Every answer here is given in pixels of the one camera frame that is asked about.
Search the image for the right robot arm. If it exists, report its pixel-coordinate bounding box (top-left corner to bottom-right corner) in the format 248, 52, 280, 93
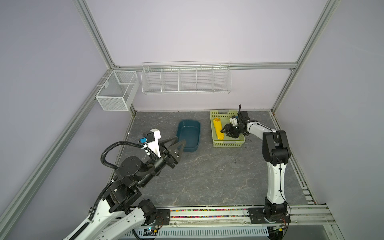
221, 107, 291, 224

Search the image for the yellow paper napkin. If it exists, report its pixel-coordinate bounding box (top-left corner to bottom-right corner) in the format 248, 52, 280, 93
213, 118, 225, 140

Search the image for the small white mesh basket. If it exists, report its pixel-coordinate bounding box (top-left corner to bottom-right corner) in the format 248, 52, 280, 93
96, 71, 140, 112

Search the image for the dark teal plastic tray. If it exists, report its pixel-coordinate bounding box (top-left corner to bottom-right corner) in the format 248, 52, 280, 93
177, 120, 201, 152

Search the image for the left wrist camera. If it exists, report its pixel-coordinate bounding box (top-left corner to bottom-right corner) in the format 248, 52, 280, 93
139, 129, 161, 158

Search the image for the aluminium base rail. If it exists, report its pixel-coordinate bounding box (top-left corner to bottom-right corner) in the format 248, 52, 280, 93
67, 202, 343, 240

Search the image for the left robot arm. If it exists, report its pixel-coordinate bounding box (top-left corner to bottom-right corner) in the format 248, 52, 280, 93
66, 137, 187, 240

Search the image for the long white wire rack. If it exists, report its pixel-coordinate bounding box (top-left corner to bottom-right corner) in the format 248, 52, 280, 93
141, 61, 232, 94

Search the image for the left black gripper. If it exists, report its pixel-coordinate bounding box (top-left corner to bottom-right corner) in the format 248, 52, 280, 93
138, 135, 186, 188

